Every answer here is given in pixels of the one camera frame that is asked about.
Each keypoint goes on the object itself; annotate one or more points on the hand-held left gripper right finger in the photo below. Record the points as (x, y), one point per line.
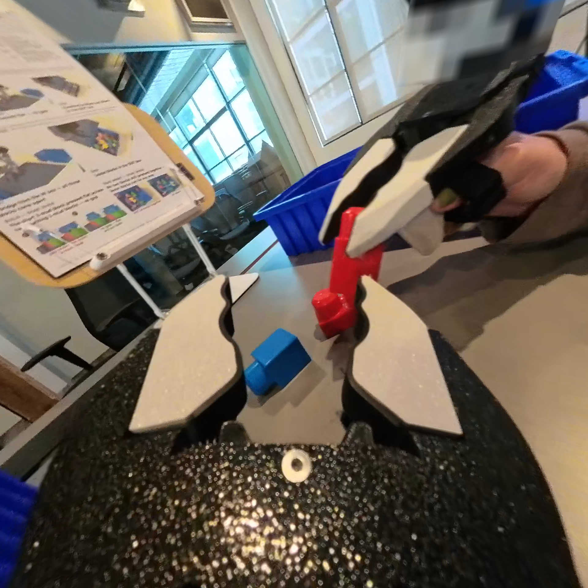
(399, 367)

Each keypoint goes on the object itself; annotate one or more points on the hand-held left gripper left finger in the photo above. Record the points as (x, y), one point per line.
(188, 367)

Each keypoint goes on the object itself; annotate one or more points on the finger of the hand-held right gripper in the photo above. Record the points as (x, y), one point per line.
(353, 183)
(404, 197)

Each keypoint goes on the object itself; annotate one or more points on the long red mega block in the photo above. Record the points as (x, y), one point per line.
(344, 262)

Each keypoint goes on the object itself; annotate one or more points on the small red mega block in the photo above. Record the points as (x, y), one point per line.
(335, 317)

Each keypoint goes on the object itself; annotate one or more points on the small blue mega block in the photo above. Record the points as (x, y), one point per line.
(280, 353)

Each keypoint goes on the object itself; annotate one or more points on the blue plastic bin with blocks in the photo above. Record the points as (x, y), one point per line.
(13, 514)

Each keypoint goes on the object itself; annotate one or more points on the person's right hand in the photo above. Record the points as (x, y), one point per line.
(533, 174)

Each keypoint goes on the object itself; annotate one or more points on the large blue plastic bin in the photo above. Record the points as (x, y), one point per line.
(303, 216)

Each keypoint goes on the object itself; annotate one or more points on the stack of cardboard boxes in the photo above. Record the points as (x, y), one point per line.
(268, 160)

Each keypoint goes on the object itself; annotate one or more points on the white board stand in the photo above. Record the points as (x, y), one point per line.
(241, 285)

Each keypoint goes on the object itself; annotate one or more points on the black office chair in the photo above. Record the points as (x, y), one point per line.
(105, 312)

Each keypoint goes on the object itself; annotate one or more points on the white framed window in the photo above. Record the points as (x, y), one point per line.
(321, 59)

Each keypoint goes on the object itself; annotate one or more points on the dark framed background window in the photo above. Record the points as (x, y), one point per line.
(216, 119)

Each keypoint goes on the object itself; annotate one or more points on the brown wooden panel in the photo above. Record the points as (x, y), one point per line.
(23, 390)

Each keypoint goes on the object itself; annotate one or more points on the printed instruction sheet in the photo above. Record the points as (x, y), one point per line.
(69, 138)

